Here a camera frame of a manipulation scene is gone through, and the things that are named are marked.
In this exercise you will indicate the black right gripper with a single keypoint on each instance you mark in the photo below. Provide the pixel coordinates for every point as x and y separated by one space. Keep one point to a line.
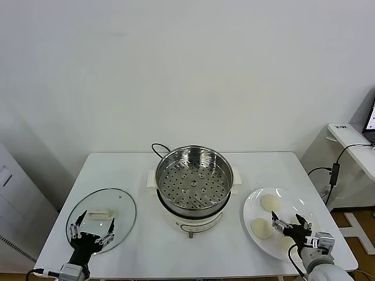
296 234

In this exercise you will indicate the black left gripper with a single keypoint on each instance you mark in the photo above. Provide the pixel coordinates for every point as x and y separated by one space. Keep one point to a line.
85 244

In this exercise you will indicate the round glass pot lid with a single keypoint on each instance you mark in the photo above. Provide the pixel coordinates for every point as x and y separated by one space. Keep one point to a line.
120 210

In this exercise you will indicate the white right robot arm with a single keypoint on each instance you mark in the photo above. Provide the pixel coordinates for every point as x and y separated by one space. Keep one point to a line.
320 267

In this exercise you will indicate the perforated stainless steamer basket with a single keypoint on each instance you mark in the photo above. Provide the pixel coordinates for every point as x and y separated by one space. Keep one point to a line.
193 178

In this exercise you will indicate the large white round plate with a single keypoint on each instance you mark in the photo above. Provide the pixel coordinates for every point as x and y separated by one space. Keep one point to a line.
255 207

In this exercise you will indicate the white side desk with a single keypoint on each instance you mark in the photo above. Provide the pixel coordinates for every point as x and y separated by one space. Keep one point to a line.
357 152

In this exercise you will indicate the white electric cooker pot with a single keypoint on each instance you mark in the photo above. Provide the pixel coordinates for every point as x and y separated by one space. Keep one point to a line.
193 224

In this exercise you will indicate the open black laptop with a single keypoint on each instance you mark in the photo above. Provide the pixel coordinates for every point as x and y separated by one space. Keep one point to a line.
370 126

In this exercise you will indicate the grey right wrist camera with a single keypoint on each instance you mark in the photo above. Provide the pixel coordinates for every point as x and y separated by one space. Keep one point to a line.
323 241

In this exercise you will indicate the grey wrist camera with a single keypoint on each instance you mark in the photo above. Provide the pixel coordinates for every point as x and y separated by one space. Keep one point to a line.
70 270
323 241

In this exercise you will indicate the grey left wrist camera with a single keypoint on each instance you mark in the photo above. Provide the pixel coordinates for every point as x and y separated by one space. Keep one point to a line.
70 270

